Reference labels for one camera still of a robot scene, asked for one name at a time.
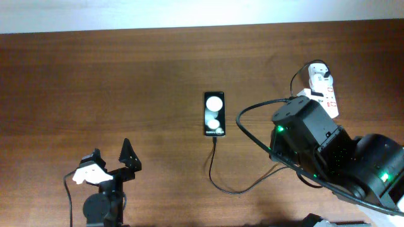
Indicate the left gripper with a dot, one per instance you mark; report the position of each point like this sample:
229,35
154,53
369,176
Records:
133,162

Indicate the black smartphone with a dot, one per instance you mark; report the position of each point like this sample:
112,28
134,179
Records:
214,114

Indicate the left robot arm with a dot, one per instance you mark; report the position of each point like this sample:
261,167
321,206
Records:
106,207

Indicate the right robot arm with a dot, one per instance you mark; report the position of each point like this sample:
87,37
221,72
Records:
366,170

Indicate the white USB charger adapter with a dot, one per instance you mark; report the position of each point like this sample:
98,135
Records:
319,76

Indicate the white power strip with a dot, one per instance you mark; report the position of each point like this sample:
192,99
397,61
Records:
329,103

